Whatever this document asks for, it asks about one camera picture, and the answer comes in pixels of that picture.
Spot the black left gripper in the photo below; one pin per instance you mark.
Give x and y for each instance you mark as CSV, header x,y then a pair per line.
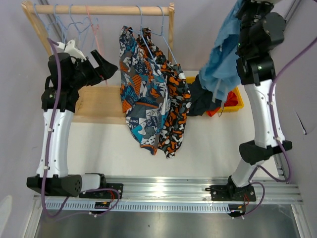
x,y
105,70

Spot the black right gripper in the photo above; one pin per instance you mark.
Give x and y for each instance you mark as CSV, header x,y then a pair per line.
x,y
247,4

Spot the blue orange patterned shorts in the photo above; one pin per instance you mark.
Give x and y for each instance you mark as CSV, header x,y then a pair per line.
x,y
143,91

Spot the light blue shorts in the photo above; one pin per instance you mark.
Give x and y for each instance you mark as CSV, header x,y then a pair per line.
x,y
219,75

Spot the pink wire hanger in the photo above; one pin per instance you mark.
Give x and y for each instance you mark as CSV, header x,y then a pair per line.
x,y
96,29

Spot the blue hanger of dark shorts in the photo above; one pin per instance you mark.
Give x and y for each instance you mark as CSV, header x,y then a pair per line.
x,y
84,40

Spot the blue hanger of orange shorts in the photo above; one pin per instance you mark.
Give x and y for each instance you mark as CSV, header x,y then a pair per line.
x,y
64,28

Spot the dark grey shorts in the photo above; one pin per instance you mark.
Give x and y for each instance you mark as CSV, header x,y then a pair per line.
x,y
201,99

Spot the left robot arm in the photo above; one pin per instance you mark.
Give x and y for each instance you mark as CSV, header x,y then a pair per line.
x,y
68,75

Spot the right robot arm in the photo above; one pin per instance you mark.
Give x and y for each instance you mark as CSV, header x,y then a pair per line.
x,y
269,139

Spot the black orange camo shorts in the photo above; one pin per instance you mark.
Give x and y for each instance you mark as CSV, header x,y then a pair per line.
x,y
172,134

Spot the blue hanger of camo shorts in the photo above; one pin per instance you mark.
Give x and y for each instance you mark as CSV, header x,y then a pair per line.
x,y
161,34

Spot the empty light blue hanger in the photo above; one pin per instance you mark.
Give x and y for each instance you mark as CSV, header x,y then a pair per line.
x,y
48,25

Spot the wooden clothes rack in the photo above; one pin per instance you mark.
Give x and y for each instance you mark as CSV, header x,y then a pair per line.
x,y
96,104

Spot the yellow plastic tray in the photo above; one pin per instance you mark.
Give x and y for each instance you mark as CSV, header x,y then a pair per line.
x,y
225,109

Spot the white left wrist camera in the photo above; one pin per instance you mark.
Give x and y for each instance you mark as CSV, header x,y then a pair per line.
x,y
70,48

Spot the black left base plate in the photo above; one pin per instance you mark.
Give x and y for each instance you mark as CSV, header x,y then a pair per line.
x,y
109,194

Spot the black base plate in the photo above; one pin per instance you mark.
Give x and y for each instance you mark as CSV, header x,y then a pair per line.
x,y
109,194
231,193

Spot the aluminium mounting rail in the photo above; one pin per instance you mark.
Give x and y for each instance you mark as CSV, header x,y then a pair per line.
x,y
184,195

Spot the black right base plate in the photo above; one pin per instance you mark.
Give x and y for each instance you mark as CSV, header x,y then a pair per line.
x,y
231,193

